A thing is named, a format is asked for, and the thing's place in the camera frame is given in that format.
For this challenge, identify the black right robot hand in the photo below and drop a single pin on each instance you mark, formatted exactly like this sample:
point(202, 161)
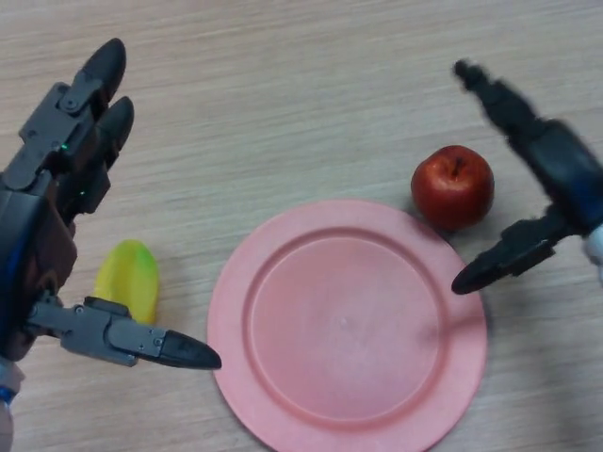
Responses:
point(565, 174)

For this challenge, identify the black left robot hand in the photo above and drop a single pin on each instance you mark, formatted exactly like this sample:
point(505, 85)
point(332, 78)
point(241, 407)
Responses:
point(37, 226)

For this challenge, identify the red apple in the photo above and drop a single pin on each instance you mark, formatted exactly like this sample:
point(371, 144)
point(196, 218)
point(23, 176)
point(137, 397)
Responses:
point(452, 193)

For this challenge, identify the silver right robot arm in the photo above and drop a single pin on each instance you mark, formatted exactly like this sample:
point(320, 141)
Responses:
point(597, 254)

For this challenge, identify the pink round plate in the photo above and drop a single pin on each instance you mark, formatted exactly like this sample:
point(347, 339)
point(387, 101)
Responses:
point(344, 325)

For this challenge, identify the yellow-green mango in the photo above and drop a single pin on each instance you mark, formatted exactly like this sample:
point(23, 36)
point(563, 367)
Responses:
point(129, 278)

